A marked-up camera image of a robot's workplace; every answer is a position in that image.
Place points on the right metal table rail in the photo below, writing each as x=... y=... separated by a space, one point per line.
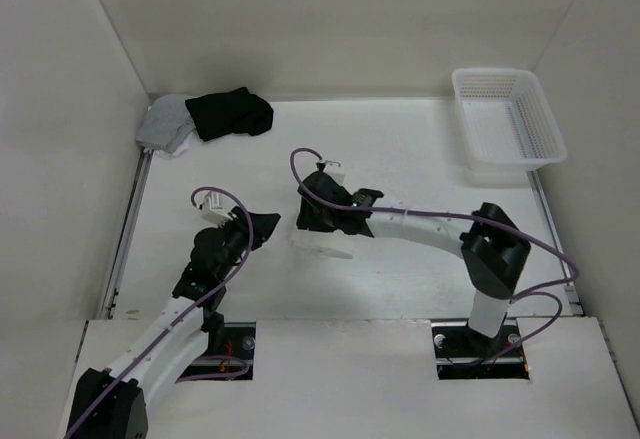
x=569 y=290

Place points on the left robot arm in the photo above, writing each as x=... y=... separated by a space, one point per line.
x=115 y=402

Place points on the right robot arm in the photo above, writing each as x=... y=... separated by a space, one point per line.
x=492 y=248

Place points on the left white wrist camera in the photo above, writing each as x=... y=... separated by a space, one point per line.
x=212 y=210

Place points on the white tank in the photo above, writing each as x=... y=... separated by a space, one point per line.
x=333 y=244
x=182 y=148

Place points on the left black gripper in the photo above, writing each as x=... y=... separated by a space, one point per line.
x=263 y=227

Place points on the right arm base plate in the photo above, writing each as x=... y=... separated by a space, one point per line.
x=463 y=354

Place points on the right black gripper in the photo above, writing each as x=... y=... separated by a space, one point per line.
x=307 y=218

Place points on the metal table rail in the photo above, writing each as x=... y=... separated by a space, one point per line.
x=113 y=279
x=569 y=290

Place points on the white plastic basket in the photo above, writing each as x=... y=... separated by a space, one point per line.
x=506 y=122

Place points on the grey folded tank top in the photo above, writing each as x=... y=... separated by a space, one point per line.
x=166 y=123

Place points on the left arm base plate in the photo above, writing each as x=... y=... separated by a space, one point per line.
x=229 y=356

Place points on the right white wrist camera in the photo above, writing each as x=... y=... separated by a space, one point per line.
x=333 y=169

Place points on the left metal table rail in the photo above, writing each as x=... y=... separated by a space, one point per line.
x=113 y=279

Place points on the white folded tank top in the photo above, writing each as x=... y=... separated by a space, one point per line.
x=182 y=148

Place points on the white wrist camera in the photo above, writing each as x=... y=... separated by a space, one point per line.
x=212 y=210
x=333 y=169

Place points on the black folded tank top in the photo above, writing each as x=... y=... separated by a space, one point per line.
x=238 y=112

